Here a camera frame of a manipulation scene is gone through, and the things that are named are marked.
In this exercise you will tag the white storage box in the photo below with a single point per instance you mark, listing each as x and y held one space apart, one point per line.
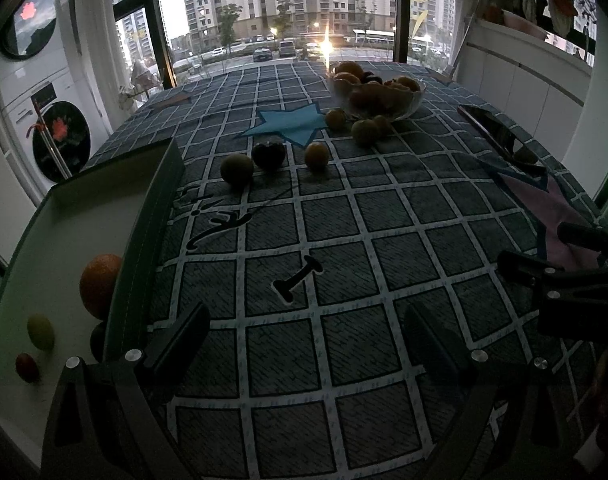
117 207

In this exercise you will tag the brown round fruit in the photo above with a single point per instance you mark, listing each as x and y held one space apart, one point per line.
237 170

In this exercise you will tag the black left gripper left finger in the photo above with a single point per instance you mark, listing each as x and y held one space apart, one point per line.
108 420

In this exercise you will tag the brown fruit near bowl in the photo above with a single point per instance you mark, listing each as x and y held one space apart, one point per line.
336 122

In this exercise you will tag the green brown fruit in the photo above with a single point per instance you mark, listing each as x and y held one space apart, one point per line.
365 133

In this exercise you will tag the green fruit in box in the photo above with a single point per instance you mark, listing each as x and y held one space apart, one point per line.
41 332

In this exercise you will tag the orange fruit in box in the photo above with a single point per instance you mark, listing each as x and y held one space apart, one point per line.
97 284

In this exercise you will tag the dark plum fruit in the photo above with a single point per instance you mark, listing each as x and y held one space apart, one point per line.
269 156

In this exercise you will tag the white cabinet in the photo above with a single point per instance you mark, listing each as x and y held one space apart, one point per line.
539 86

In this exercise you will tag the blue plaid tablecloth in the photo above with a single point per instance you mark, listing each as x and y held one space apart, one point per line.
304 372

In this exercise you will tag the white washing machine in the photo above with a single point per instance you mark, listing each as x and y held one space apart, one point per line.
55 128

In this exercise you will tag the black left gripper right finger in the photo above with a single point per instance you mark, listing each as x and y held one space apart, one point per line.
531 444

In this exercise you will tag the small orange fruit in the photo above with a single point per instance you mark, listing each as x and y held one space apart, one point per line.
316 157

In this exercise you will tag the white dryer machine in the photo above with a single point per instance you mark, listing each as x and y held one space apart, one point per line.
31 47

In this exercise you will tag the glass fruit bowl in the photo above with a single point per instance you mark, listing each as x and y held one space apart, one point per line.
396 99

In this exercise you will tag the dark red fruit in box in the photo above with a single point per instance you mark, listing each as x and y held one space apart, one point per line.
28 369

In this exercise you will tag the blue star patch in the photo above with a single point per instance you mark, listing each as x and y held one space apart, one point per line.
298 126

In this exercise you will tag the orange in bowl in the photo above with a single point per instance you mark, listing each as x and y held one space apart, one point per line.
350 67

